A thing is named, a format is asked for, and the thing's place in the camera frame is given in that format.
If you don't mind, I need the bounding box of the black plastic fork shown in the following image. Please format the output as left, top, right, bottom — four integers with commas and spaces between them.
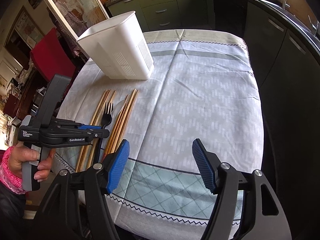
95, 102, 114, 161

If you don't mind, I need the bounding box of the clear plastic spoon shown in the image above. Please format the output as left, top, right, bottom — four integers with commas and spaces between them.
112, 99, 126, 123

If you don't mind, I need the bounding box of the person's left hand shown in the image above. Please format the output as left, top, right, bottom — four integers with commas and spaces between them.
7, 141, 57, 183

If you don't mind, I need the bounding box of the light wooden chopstick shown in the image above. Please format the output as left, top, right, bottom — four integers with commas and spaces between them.
81, 89, 111, 171
75, 90, 110, 172
75, 89, 110, 172
86, 90, 116, 168

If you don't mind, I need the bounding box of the red chair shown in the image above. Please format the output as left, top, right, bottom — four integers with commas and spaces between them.
30, 28, 76, 82

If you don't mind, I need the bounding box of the white plastic utensil basket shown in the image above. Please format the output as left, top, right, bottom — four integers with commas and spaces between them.
77, 11, 154, 80

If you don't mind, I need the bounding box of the grey green patterned tablecloth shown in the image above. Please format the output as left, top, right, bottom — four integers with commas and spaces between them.
58, 29, 264, 239

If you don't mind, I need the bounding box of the glass sliding door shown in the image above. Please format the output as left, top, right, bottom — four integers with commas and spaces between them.
44, 0, 109, 40

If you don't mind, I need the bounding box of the wooden cutting board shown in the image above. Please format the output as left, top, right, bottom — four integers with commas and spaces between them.
285, 0, 318, 30

